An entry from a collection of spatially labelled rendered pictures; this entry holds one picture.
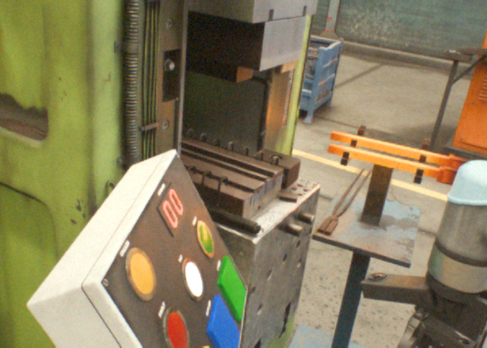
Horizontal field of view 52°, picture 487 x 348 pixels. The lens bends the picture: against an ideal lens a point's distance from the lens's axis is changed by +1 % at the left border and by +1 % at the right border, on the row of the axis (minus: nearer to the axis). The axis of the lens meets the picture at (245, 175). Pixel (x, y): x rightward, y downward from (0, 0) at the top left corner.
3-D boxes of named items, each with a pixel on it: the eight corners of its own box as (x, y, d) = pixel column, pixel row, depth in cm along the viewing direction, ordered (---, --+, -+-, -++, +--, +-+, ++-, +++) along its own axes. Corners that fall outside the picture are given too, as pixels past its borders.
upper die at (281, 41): (301, 59, 115) (307, 15, 111) (259, 71, 99) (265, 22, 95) (157, 27, 132) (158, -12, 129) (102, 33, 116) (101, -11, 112)
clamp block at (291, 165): (298, 180, 140) (302, 158, 137) (285, 189, 133) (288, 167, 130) (261, 167, 145) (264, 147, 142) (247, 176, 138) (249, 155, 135)
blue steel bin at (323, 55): (333, 105, 551) (346, 38, 521) (312, 123, 484) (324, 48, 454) (236, 83, 591) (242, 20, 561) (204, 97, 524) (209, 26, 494)
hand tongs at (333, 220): (362, 169, 206) (362, 167, 206) (372, 171, 205) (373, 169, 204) (317, 231, 156) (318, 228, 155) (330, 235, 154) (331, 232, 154)
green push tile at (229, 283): (246, 290, 82) (228, 254, 79) (242, 320, 75) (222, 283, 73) (237, 293, 82) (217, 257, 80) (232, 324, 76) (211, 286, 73)
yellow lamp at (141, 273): (165, 285, 56) (167, 252, 54) (137, 307, 52) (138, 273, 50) (144, 274, 57) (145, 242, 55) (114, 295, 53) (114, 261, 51)
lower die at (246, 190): (279, 194, 130) (283, 165, 126) (241, 225, 114) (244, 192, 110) (154, 150, 147) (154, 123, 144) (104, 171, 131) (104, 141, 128)
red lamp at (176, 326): (198, 341, 58) (201, 311, 57) (174, 366, 55) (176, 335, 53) (176, 329, 60) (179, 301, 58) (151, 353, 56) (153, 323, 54)
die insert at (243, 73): (252, 78, 119) (255, 52, 116) (236, 82, 113) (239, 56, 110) (153, 53, 131) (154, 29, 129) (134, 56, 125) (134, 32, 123)
